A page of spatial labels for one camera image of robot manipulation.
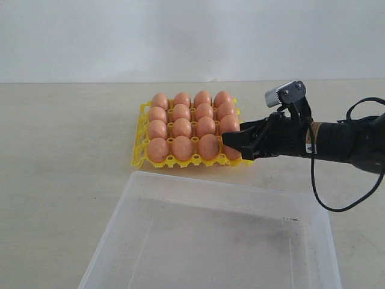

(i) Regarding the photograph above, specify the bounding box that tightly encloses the clear plastic bin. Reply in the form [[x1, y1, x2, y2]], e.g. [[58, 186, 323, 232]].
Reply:
[[79, 171, 341, 288]]

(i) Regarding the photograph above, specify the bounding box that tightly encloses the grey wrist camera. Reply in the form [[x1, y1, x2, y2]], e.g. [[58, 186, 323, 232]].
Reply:
[[265, 80, 312, 122]]

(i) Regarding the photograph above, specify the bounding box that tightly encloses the yellow plastic egg tray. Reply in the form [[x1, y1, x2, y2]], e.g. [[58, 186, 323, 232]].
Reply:
[[131, 101, 253, 168]]

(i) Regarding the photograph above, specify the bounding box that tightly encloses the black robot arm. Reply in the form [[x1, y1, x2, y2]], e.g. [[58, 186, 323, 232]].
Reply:
[[222, 113, 384, 174]]

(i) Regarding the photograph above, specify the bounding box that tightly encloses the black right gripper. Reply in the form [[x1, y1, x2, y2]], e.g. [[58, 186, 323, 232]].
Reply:
[[221, 113, 311, 160]]

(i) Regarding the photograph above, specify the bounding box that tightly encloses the black cable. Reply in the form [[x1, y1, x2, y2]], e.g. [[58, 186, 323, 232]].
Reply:
[[309, 96, 385, 213]]

